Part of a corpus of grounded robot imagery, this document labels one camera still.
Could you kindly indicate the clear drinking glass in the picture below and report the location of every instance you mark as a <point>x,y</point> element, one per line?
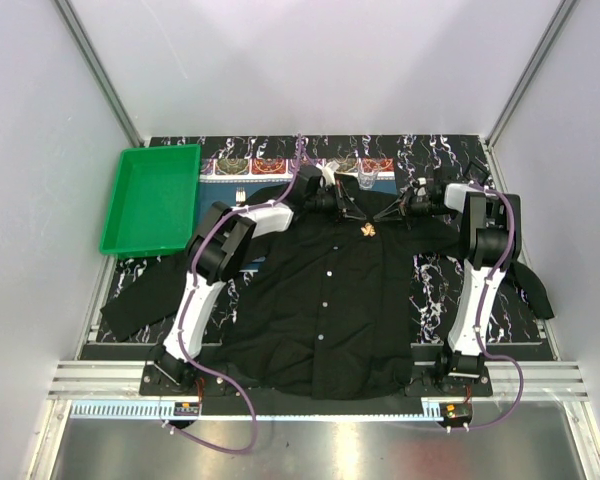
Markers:
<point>368,170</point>

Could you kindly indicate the green plastic tray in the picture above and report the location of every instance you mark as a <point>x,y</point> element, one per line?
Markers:
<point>152,209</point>

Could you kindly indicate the silver fork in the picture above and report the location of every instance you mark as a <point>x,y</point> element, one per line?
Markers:
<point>240,195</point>

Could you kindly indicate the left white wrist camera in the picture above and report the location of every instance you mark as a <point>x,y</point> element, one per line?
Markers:
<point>327,177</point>

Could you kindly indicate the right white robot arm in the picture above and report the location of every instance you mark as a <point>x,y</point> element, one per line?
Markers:
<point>488,244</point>

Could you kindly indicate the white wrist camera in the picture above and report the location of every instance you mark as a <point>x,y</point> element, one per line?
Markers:
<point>421,188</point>
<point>327,177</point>

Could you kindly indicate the gold brooch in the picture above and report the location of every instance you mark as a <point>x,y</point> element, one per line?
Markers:
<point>368,230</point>

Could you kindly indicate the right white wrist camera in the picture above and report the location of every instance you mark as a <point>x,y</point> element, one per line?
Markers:
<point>421,188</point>

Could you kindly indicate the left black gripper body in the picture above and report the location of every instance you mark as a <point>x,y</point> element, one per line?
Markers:
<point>325,203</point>

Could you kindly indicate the black button shirt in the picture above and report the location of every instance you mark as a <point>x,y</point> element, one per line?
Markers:
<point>326,314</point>

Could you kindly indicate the blue patterned placemat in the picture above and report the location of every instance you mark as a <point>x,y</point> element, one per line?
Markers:
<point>221,177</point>

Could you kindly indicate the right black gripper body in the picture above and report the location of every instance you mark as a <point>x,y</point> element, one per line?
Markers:
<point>422,206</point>

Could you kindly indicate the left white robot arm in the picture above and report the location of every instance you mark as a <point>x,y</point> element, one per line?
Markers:
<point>219,245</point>

